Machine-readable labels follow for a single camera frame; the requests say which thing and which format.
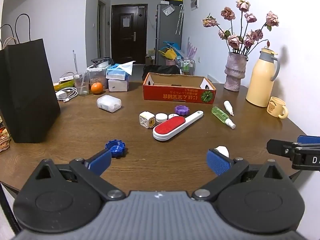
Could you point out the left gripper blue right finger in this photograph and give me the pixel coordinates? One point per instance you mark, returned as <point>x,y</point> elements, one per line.
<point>218,162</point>

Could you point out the orange fruit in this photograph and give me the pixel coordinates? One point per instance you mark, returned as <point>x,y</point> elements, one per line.
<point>97,88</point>

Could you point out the orange cardboard box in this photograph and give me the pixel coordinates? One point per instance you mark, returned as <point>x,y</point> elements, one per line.
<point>177,87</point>

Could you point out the cream bear mug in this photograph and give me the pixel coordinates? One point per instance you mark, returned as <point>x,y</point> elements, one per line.
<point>277,108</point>

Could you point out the red white lint brush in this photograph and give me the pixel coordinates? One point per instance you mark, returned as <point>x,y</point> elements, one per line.
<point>170,128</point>

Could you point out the blue bottle cap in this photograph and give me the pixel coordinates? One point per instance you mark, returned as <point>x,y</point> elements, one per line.
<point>116,148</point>

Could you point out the cream thermos jug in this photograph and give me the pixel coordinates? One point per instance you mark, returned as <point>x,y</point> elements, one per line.
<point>263,76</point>

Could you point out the white cube charger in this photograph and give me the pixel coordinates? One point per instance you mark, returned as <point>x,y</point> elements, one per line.
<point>147,120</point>

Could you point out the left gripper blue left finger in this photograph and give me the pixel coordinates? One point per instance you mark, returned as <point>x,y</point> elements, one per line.
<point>99,162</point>

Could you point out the yellow bag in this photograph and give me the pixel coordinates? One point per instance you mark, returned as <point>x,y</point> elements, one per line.
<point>169,54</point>

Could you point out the grey refrigerator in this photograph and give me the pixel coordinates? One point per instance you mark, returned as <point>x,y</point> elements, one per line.
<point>167,30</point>

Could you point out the purple bottle cap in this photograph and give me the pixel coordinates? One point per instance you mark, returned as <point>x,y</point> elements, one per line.
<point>182,110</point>

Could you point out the white charger with cable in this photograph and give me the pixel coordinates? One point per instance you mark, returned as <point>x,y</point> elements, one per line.
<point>66,94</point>

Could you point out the wire trolley with bottles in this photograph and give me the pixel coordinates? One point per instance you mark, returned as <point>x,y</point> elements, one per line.
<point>187,67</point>

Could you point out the clear food container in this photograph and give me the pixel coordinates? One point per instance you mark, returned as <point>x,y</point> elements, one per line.
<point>97,74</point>

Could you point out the black paper bag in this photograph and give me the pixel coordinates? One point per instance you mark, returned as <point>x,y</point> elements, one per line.
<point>29,106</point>

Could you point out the dark entrance door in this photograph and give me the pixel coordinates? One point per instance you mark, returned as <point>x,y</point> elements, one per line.
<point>129,32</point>

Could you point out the white plastic cotton-swab box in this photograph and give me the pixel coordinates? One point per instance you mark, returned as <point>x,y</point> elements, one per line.
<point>109,103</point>

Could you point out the small white bottle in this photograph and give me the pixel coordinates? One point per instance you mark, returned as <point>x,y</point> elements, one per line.
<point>228,107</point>

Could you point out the black bag on chair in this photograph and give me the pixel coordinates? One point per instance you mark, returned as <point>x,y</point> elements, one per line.
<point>159,70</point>

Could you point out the dried pink roses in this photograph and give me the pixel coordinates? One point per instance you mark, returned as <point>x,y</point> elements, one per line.
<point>244,42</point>

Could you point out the pink textured vase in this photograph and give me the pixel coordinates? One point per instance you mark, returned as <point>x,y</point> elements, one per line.
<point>235,71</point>

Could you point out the blue tissue pack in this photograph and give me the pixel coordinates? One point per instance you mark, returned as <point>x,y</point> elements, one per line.
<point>120,71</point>

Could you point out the clear drinking glass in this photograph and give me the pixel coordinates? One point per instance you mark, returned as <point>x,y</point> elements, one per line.
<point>81,82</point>

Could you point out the purple tissue pack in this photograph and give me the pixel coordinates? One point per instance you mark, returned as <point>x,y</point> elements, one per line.
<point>118,85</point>

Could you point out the green spray bottle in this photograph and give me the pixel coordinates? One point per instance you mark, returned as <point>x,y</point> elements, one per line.
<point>223,117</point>

